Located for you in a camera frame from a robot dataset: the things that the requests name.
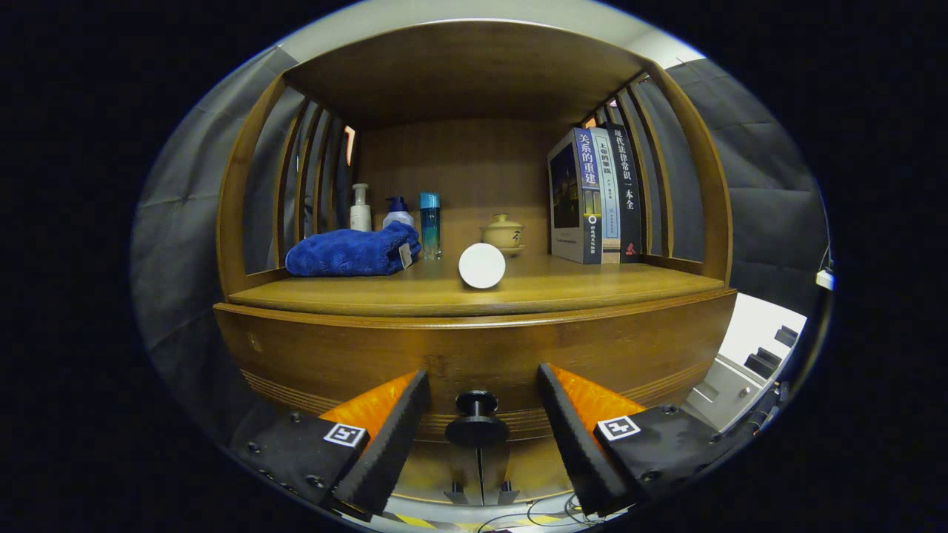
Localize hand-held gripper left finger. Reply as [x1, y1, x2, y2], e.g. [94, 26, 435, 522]
[231, 370, 432, 519]

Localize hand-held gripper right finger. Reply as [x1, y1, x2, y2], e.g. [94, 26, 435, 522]
[537, 363, 741, 517]

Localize wooden drawer with black knob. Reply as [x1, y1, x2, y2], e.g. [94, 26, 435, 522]
[215, 290, 738, 449]

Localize white tube with green end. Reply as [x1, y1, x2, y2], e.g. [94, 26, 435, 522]
[458, 243, 507, 290]

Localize wooden countertop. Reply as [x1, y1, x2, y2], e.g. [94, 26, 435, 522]
[226, 252, 730, 319]

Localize white side cabinet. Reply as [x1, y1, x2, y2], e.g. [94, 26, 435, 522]
[681, 292, 808, 434]

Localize wooden cabinet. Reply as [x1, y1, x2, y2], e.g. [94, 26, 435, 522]
[213, 20, 739, 508]

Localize blue folded towel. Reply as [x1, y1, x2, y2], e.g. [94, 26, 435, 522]
[285, 221, 421, 278]

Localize clear blue bottle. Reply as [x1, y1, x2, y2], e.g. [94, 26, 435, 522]
[419, 192, 441, 260]

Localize beige lidded teacup with saucer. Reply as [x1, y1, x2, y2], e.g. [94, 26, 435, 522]
[480, 213, 528, 258]

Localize white bottle with blue cap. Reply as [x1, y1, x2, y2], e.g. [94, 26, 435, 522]
[382, 196, 415, 230]

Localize white pump bottle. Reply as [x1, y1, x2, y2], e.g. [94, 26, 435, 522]
[350, 183, 373, 232]

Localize book with pale spine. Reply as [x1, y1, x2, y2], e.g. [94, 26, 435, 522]
[590, 127, 623, 264]

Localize book with black spine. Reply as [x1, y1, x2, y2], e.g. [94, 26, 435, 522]
[604, 122, 644, 264]

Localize book with blue spine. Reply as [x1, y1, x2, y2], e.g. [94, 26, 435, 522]
[547, 127, 604, 265]

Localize black backdrop cloth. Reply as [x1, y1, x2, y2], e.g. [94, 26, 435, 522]
[132, 44, 830, 445]

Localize black floor cables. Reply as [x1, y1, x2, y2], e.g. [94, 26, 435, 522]
[478, 497, 593, 532]

